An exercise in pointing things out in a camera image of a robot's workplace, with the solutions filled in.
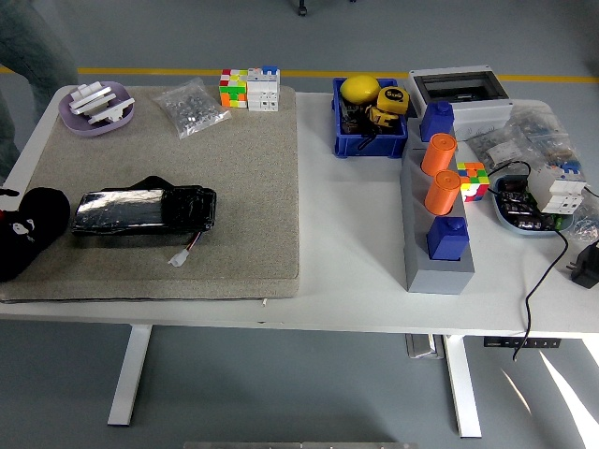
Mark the black rag with white print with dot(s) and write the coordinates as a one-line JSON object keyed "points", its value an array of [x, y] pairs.
{"points": [[33, 234]]}

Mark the yellow tape measure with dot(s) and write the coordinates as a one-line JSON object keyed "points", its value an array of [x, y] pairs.
{"points": [[392, 99]]}

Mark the large colourful puzzle cube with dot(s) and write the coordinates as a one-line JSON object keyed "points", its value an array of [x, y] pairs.
{"points": [[232, 91]]}

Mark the grey block holder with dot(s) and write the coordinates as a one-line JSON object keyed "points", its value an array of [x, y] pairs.
{"points": [[437, 278]]}

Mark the black chair caster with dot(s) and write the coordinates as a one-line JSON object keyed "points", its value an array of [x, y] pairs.
{"points": [[302, 9]]}

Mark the black power adapter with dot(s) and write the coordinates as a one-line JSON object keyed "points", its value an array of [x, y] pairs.
{"points": [[587, 266]]}

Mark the white T-shaped plastic bracket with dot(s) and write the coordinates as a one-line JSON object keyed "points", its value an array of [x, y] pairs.
{"points": [[110, 112]]}

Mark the blue plastic bin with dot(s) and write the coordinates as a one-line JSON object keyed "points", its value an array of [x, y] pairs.
{"points": [[369, 147]]}

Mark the yellow and black tool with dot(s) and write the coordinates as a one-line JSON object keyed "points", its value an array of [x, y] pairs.
{"points": [[381, 119]]}

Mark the clear bag of metal nuts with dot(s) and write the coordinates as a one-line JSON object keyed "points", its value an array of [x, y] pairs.
{"points": [[192, 110]]}

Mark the white table leg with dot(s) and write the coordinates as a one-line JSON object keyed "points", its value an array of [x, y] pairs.
{"points": [[463, 388], [131, 374]]}

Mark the grey box under table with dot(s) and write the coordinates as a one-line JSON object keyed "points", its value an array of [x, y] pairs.
{"points": [[423, 346]]}

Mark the small colourful puzzle cube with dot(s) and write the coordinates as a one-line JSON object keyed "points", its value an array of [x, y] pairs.
{"points": [[475, 182]]}

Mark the black table control panel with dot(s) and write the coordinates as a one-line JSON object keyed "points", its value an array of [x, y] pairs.
{"points": [[519, 342]]}

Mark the grey-brown table mat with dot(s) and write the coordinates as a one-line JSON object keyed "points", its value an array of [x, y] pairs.
{"points": [[234, 187]]}

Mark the orange cylinder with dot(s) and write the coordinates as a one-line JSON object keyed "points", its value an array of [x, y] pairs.
{"points": [[437, 156], [442, 194]]}

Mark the stack of white plastic pieces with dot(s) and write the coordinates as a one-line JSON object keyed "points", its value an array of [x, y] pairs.
{"points": [[91, 96]]}

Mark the purple shallow dish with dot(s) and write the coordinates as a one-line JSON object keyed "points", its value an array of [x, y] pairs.
{"points": [[72, 125]]}

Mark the white breaker with blue clips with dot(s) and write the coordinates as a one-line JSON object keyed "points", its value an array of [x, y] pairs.
{"points": [[557, 194]]}

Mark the black electronic parts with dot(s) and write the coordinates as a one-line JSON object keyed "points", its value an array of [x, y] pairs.
{"points": [[515, 206]]}

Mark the white circuit breaker block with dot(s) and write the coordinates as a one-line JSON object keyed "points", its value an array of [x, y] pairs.
{"points": [[262, 93]]}

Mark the light blue dish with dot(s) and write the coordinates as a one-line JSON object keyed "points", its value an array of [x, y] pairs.
{"points": [[533, 232]]}

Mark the grey electrical enclosure box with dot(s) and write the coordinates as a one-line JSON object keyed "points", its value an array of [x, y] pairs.
{"points": [[482, 110]]}

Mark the blue block with knob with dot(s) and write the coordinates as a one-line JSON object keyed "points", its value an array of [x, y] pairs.
{"points": [[447, 243], [435, 124]]}

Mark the yellow rounded object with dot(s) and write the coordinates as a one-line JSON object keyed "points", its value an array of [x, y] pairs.
{"points": [[359, 89]]}

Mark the clear bags of small parts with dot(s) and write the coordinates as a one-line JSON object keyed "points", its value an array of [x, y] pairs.
{"points": [[529, 135]]}

